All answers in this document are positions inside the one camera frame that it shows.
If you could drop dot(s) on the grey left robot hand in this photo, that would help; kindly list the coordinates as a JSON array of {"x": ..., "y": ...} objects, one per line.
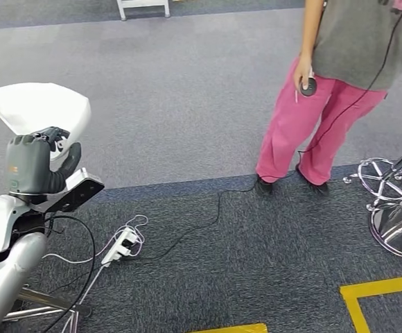
[{"x": 27, "y": 165}]

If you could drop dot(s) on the person's hand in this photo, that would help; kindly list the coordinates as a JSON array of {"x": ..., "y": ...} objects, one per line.
[{"x": 303, "y": 71}]

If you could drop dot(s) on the black round handheld device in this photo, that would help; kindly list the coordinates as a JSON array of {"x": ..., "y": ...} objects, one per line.
[{"x": 310, "y": 87}]

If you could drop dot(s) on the white plastic shell part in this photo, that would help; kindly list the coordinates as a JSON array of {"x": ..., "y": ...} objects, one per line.
[{"x": 38, "y": 108}]

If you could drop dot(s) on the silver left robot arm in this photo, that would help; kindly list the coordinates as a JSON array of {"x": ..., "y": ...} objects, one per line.
[{"x": 7, "y": 271}]

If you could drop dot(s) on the person's forearm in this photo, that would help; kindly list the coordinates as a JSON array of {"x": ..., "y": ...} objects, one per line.
[{"x": 311, "y": 27}]

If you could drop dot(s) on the person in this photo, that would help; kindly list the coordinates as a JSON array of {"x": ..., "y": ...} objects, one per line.
[{"x": 354, "y": 46}]

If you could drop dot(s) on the white power strip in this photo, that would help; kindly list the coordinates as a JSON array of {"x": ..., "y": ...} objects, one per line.
[{"x": 118, "y": 248}]

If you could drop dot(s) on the white table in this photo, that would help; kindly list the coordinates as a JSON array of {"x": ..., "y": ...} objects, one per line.
[{"x": 142, "y": 2}]

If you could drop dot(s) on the yellow tape floor square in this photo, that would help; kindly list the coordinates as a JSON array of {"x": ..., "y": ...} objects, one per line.
[{"x": 228, "y": 329}]

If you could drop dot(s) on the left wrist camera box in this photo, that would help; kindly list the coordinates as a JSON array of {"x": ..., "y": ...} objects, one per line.
[{"x": 79, "y": 195}]

